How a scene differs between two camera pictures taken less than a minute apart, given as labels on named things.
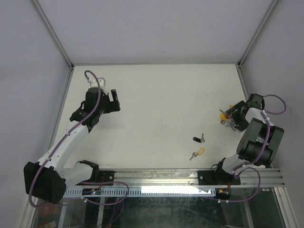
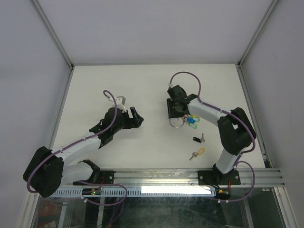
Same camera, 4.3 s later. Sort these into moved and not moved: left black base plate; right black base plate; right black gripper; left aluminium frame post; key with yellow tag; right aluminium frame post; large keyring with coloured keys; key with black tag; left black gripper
Moved: left black gripper; large keyring with coloured keys; right black gripper
Not moved: right black base plate; right aluminium frame post; left black base plate; key with yellow tag; left aluminium frame post; key with black tag
